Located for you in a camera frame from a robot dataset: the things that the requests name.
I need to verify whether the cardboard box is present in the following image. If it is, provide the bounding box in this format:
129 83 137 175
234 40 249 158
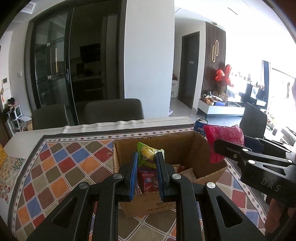
113 132 227 217

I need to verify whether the white shelf with toy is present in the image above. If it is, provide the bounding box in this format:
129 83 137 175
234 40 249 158
4 97 32 135

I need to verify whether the black glass sliding door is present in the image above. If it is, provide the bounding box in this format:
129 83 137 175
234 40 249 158
25 1 127 125

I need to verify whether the colourful diamond tablecloth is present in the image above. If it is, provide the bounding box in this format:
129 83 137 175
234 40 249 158
7 123 273 241

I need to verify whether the woven yellow tissue box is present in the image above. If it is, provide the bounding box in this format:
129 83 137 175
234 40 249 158
0 144 7 167

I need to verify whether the magenta snack bag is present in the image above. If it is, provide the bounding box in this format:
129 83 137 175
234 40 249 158
138 171 159 193

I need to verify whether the person's right hand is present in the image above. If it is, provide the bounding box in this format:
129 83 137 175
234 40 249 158
264 199 290 233

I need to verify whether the dark interior door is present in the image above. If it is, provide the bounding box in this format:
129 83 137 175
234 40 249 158
178 32 200 109

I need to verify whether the blue pepsi can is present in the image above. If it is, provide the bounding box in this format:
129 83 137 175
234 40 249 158
193 118 208 137

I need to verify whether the red balloon decoration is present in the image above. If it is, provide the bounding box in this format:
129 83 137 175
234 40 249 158
215 64 234 87

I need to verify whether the red pink snack packet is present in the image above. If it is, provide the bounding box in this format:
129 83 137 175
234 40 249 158
203 124 245 164

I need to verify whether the patterned place mat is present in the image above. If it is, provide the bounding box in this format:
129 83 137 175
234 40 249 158
0 157 26 204

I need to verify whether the dark dining chair right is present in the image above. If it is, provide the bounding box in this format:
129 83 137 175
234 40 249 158
84 98 144 125

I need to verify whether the green yellow small candy packet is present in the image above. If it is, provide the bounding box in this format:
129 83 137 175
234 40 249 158
137 142 165 169

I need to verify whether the dark dining chair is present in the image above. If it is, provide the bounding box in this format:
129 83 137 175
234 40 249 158
84 98 144 125
32 103 69 130

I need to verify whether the dark dining chair left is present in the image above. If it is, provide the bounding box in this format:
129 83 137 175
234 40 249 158
32 103 69 130

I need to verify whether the tan snack bag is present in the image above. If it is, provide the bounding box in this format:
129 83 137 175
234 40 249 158
173 164 197 183

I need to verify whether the white low tv cabinet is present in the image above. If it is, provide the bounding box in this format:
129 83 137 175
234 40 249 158
197 98 245 118

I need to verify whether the dark side chair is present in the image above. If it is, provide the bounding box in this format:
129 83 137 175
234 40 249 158
239 102 267 138

